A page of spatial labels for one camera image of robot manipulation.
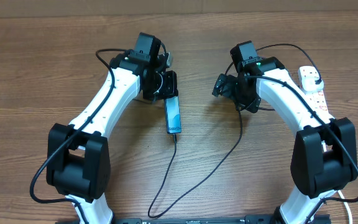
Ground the blue Samsung Galaxy smartphone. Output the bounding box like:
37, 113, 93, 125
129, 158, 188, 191
164, 96, 181, 134

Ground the black USB charging cable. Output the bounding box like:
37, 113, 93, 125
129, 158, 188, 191
147, 43, 323, 219

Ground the white power strip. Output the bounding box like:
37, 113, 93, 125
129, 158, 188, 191
297, 65, 335, 121

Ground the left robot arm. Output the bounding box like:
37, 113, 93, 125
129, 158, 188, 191
45, 32, 181, 223

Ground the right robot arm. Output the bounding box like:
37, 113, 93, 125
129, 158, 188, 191
213, 41, 358, 223

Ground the white charger plug adapter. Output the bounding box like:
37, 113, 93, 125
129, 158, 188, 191
300, 77, 324, 94

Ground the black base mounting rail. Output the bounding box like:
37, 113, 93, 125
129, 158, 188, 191
54, 213, 332, 224

